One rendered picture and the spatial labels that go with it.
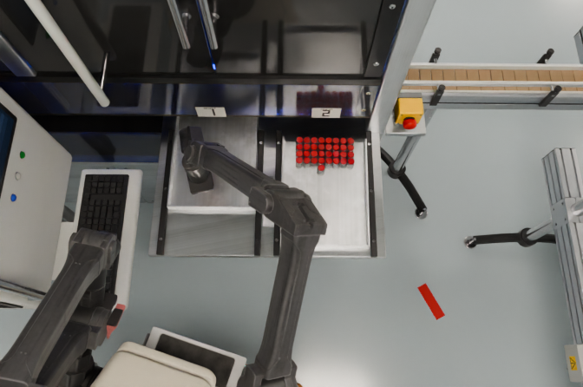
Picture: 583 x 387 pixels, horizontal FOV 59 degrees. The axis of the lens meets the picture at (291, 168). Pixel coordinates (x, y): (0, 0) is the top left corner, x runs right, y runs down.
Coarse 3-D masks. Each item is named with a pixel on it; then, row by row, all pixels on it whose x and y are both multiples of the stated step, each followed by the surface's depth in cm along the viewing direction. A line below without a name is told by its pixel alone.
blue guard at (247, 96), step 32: (32, 96) 145; (64, 96) 145; (128, 96) 145; (160, 96) 145; (192, 96) 144; (224, 96) 144; (256, 96) 144; (288, 96) 144; (320, 96) 144; (352, 96) 143
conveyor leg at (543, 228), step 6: (576, 204) 187; (582, 204) 183; (576, 210) 187; (582, 210) 185; (546, 222) 209; (552, 222) 205; (534, 228) 219; (540, 228) 214; (546, 228) 210; (552, 228) 207; (528, 234) 225; (534, 234) 220; (540, 234) 217; (528, 240) 228
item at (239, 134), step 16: (176, 128) 164; (208, 128) 166; (224, 128) 166; (240, 128) 166; (256, 128) 162; (176, 144) 164; (224, 144) 164; (240, 144) 164; (256, 144) 160; (176, 160) 162; (256, 160) 160; (176, 176) 160; (176, 192) 158; (208, 192) 158; (224, 192) 158; (240, 192) 158; (176, 208) 156; (192, 208) 155; (208, 208) 155; (224, 208) 155; (240, 208) 155
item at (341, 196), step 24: (288, 144) 164; (360, 144) 164; (288, 168) 161; (360, 168) 161; (312, 192) 158; (336, 192) 158; (360, 192) 158; (336, 216) 156; (360, 216) 156; (336, 240) 153; (360, 240) 153
